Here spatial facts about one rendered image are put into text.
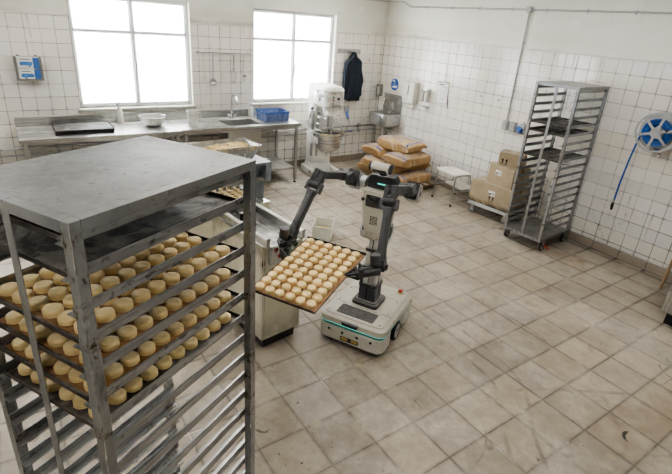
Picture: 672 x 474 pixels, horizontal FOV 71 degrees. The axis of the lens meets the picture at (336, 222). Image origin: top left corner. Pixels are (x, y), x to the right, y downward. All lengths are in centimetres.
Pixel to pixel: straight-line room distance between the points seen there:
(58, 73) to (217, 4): 215
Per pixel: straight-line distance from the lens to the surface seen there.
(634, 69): 601
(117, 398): 151
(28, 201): 126
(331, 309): 359
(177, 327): 158
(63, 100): 668
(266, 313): 344
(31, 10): 658
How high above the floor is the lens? 224
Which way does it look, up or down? 23 degrees down
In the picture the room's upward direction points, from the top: 4 degrees clockwise
